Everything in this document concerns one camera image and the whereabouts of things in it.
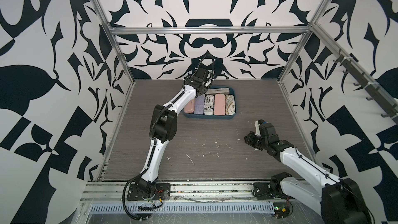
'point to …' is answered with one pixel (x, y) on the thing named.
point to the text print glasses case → (208, 107)
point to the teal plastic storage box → (192, 116)
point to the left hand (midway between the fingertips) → (196, 80)
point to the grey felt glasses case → (225, 90)
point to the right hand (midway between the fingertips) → (242, 135)
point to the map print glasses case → (230, 108)
